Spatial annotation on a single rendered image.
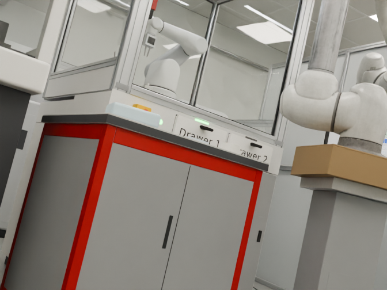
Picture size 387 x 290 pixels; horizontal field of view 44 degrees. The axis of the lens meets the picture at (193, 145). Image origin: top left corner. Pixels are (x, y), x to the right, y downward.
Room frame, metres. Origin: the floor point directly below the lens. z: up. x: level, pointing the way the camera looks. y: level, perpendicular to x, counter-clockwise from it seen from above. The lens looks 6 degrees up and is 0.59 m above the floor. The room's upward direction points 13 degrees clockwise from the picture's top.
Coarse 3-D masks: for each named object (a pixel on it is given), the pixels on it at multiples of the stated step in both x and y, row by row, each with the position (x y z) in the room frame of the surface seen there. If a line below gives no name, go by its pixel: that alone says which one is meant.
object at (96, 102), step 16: (80, 96) 2.20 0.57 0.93; (96, 96) 2.03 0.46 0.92; (112, 96) 1.92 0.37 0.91; (128, 96) 1.95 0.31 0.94; (48, 112) 2.54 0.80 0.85; (64, 112) 2.32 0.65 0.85; (80, 112) 2.15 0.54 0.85; (96, 112) 2.00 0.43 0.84; (160, 112) 2.05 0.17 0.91; (176, 112) 2.09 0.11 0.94; (160, 128) 2.06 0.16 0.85; (224, 128) 2.25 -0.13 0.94; (272, 160) 2.45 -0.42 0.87
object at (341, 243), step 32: (320, 192) 1.74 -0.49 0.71; (352, 192) 1.58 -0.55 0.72; (384, 192) 1.60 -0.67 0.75; (320, 224) 1.69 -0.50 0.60; (352, 224) 1.63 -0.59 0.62; (384, 224) 1.64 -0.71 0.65; (320, 256) 1.64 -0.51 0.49; (352, 256) 1.63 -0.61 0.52; (320, 288) 1.62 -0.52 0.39; (352, 288) 1.63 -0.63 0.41
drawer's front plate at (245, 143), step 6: (228, 138) 2.27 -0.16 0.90; (234, 138) 2.27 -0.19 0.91; (240, 138) 2.29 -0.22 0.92; (240, 144) 2.29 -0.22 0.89; (246, 144) 2.32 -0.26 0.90; (240, 150) 2.30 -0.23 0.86; (246, 150) 2.32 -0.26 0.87; (252, 150) 2.34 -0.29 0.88; (258, 150) 2.36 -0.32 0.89; (264, 150) 2.39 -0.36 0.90; (270, 150) 2.41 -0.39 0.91; (246, 156) 2.33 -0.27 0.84; (252, 156) 2.35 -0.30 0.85; (270, 156) 2.41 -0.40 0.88
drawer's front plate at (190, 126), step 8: (176, 120) 2.08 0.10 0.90; (184, 120) 2.10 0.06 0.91; (192, 120) 2.12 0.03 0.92; (176, 128) 2.08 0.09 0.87; (184, 128) 2.11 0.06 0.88; (192, 128) 2.13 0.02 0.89; (216, 128) 2.20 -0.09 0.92; (200, 136) 2.16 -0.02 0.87; (208, 136) 2.18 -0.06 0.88; (216, 136) 2.21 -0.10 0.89; (224, 136) 2.23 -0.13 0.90; (216, 144) 2.21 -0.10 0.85
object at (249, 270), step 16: (32, 144) 2.65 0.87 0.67; (32, 160) 2.59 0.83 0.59; (272, 176) 2.46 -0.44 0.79; (272, 192) 2.48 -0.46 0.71; (16, 208) 2.63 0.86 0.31; (256, 208) 2.43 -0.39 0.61; (16, 224) 2.57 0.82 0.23; (256, 224) 2.44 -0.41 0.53; (256, 240) 2.45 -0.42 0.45; (256, 256) 2.47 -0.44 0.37; (240, 288) 2.43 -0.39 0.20
